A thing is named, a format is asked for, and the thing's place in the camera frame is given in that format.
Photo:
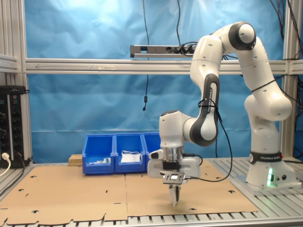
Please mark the aluminium frame post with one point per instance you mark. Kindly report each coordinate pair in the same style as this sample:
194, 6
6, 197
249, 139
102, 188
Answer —
290, 106
14, 35

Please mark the blue plastic bin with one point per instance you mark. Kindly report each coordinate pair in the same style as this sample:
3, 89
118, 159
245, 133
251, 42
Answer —
98, 144
129, 142
151, 142

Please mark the brown cardboard sheet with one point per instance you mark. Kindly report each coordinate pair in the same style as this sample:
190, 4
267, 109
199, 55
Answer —
208, 196
71, 189

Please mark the black socket rack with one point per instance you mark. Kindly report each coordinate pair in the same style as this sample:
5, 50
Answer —
15, 123

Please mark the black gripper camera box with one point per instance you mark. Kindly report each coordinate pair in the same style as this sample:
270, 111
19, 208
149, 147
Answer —
174, 177

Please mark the grey power strip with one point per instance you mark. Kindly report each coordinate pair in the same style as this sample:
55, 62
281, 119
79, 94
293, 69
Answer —
154, 50

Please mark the stack of white face masks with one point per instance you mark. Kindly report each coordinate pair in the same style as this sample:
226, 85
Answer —
130, 158

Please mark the aluminium cross beam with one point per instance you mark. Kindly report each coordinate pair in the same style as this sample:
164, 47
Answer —
118, 66

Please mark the OSB wood board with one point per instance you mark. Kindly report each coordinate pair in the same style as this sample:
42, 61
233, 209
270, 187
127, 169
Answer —
75, 160

